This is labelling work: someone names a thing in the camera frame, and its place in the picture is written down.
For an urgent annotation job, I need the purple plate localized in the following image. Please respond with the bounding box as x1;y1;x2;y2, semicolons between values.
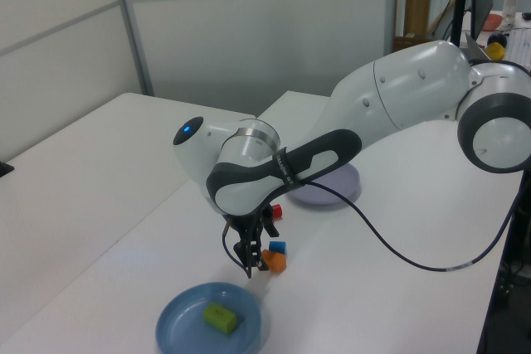
288;162;363;208

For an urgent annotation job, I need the black monitor stand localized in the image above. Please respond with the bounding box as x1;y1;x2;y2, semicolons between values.
450;0;473;49

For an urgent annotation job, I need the brown wooden board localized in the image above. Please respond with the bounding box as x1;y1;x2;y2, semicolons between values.
404;0;433;38

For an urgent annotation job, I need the yellow ball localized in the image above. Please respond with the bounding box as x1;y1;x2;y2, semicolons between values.
486;42;507;62

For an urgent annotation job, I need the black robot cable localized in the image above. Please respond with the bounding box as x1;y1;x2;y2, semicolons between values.
285;171;531;274

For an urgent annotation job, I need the green rectangular block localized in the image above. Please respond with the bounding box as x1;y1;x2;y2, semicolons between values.
202;302;242;336

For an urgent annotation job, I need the orange rectangular block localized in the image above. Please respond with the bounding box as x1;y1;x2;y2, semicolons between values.
261;249;288;275

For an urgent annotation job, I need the red bowl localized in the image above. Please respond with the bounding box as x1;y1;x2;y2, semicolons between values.
483;13;504;33

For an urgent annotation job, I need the blue plate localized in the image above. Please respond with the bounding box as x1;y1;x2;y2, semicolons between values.
155;282;264;354

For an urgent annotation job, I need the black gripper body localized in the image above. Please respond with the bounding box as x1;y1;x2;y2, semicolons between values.
226;206;266;244

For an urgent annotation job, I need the black cable strap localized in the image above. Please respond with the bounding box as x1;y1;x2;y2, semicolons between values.
271;147;306;188

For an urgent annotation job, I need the white office partition panel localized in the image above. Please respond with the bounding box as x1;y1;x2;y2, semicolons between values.
0;0;144;164
114;0;399;114

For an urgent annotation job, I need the clear plastic bottle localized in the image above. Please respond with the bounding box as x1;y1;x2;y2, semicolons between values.
501;0;521;30

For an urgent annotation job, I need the thin black wire loop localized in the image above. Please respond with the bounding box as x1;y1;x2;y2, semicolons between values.
222;221;253;280

